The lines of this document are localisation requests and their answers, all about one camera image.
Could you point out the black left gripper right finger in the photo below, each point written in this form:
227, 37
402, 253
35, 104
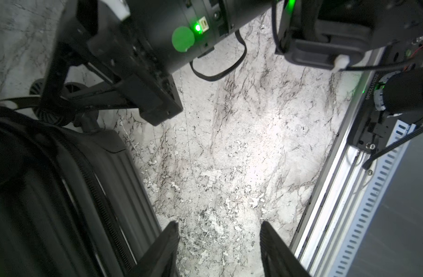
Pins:
277, 258

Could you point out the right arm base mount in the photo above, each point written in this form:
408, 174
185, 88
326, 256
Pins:
390, 96

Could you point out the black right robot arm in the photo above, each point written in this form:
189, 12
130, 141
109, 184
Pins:
309, 33

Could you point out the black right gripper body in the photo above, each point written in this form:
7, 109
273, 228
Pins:
107, 37

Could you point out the aluminium front rail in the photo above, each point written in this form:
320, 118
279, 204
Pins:
365, 216

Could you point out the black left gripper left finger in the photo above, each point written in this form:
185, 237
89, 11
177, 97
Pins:
160, 259

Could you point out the black ribbed hard-shell suitcase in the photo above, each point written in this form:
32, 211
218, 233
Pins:
71, 204

